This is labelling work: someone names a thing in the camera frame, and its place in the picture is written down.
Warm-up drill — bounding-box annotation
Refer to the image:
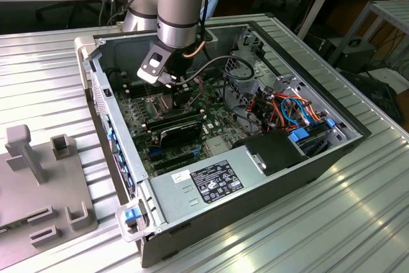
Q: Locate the metal socket cover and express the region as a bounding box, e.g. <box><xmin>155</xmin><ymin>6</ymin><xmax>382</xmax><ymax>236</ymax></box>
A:
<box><xmin>158</xmin><ymin>92</ymin><xmax>180</xmax><ymax>116</ymax></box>

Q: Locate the CPU socket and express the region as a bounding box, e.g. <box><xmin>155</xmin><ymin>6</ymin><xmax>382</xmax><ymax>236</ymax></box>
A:
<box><xmin>150</xmin><ymin>92</ymin><xmax>189</xmax><ymax>118</ymax></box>

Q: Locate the black RAM slot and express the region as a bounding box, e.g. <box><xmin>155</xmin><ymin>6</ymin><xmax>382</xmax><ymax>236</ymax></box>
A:
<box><xmin>123</xmin><ymin>80</ymin><xmax>160</xmax><ymax>93</ymax></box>
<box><xmin>126</xmin><ymin>86</ymin><xmax>164</xmax><ymax>98</ymax></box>

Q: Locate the black expansion slot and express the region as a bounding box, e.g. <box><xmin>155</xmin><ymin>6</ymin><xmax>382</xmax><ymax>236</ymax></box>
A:
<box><xmin>150</xmin><ymin>150</ymin><xmax>194</xmax><ymax>164</ymax></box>
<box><xmin>155</xmin><ymin>157</ymin><xmax>196</xmax><ymax>172</ymax></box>

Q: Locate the silver drive cage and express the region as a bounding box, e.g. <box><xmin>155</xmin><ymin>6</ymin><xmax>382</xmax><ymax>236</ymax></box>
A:
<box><xmin>222</xmin><ymin>49</ymin><xmax>279</xmax><ymax>107</ymax></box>

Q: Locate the green motherboard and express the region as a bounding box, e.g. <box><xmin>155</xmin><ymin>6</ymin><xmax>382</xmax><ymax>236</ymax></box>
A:
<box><xmin>113</xmin><ymin>73</ymin><xmax>253</xmax><ymax>178</ymax></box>

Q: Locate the black graphics card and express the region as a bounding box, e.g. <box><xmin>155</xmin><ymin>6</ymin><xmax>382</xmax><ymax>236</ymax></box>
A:
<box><xmin>158</xmin><ymin>119</ymin><xmax>205</xmax><ymax>148</ymax></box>

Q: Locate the silver chipset heatsink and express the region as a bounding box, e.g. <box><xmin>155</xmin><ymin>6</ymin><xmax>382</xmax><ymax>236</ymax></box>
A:
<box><xmin>206</xmin><ymin>135</ymin><xmax>233</xmax><ymax>155</ymax></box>

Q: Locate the black plastic shroud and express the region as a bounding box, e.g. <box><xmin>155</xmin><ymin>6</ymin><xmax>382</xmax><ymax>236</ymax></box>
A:
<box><xmin>232</xmin><ymin>131</ymin><xmax>310</xmax><ymax>177</ymax></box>

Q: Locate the grey power supply unit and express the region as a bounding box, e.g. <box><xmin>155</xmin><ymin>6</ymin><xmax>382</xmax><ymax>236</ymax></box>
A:
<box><xmin>149</xmin><ymin>144</ymin><xmax>266</xmax><ymax>224</ymax></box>

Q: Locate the blue disk carrier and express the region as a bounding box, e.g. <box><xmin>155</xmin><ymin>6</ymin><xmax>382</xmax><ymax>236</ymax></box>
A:
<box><xmin>288</xmin><ymin>128</ymin><xmax>311</xmax><ymax>144</ymax></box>

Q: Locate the blue case latch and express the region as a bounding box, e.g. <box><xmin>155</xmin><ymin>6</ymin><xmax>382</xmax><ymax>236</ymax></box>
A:
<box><xmin>123</xmin><ymin>208</ymin><xmax>141</xmax><ymax>225</ymax></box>

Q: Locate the open grey PC case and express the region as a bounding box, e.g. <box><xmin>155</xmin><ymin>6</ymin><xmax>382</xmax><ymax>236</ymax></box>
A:
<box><xmin>73</xmin><ymin>13</ymin><xmax>373</xmax><ymax>269</ymax></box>

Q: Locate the black box with fan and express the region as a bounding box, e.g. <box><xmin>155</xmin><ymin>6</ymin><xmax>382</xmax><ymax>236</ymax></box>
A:
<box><xmin>325</xmin><ymin>38</ymin><xmax>376</xmax><ymax>74</ymax></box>

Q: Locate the grey part rack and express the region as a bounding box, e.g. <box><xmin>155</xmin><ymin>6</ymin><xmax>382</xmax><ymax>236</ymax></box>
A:
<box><xmin>0</xmin><ymin>124</ymin><xmax>98</xmax><ymax>270</ymax></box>

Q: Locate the grey metal shelf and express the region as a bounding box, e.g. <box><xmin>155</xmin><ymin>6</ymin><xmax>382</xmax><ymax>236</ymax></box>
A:
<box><xmin>328</xmin><ymin>0</ymin><xmax>409</xmax><ymax>72</ymax></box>

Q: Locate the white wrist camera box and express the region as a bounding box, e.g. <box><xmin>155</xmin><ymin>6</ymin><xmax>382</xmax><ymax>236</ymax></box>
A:
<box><xmin>136</xmin><ymin>42</ymin><xmax>177</xmax><ymax>89</ymax></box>

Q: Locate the black camera cable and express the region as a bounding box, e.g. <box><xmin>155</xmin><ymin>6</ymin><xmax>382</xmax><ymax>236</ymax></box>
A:
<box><xmin>174</xmin><ymin>0</ymin><xmax>256</xmax><ymax>86</ymax></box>

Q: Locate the black wire bundle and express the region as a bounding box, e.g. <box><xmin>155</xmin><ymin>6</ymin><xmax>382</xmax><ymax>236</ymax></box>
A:
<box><xmin>221</xmin><ymin>76</ymin><xmax>256</xmax><ymax>133</ymax></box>

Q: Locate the orange wire bundle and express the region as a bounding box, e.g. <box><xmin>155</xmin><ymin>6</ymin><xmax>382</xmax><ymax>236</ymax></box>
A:
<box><xmin>247</xmin><ymin>93</ymin><xmax>322</xmax><ymax>127</ymax></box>

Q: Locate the blue wire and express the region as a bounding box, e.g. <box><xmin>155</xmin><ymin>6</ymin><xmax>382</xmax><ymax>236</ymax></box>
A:
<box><xmin>281</xmin><ymin>97</ymin><xmax>313</xmax><ymax>127</ymax></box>

